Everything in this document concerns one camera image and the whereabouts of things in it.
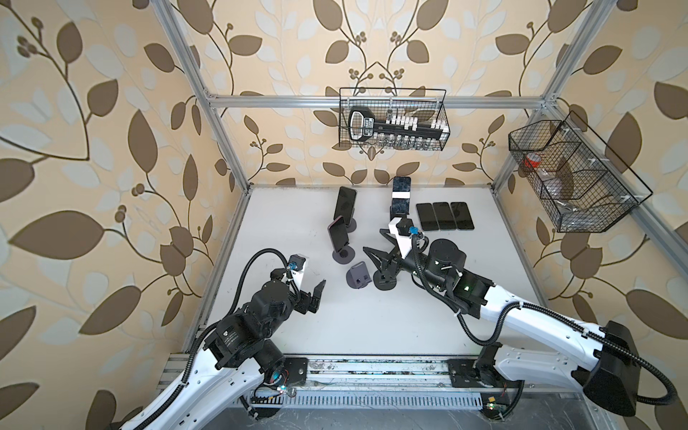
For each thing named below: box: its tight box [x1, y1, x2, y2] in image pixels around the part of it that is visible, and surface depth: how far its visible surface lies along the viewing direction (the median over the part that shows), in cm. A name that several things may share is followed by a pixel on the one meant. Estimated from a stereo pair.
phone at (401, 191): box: [391, 175, 412, 215], surface depth 104 cm
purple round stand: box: [331, 245, 356, 265], surface depth 100 cm
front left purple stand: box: [345, 261, 372, 290], surface depth 90 cm
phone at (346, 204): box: [333, 186, 358, 225], surface depth 101 cm
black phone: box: [415, 202, 439, 232], surface depth 111 cm
